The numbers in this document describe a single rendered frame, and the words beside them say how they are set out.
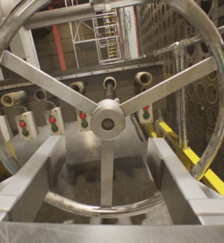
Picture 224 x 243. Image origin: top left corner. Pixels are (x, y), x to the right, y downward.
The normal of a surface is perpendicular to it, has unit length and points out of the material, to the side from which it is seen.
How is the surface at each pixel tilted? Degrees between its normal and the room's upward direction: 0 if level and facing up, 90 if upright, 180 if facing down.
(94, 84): 90
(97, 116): 90
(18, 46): 90
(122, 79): 90
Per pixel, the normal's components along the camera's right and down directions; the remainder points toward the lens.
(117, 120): 0.00, 0.29
